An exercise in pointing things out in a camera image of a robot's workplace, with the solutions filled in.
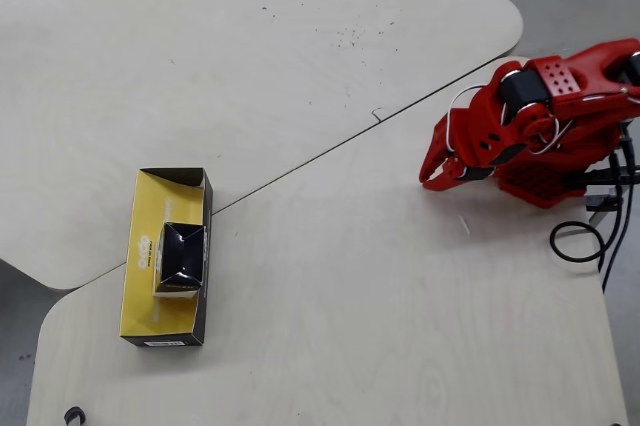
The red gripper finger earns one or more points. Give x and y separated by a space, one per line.
434 156
450 180

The small black white carton box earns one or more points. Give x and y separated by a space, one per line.
180 251

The red robot arm with base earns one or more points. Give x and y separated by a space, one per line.
592 68

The long open black yellow box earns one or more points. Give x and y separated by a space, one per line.
145 306

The black table clamp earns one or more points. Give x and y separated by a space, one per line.
602 202

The small black table edge clip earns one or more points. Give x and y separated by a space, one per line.
74 415

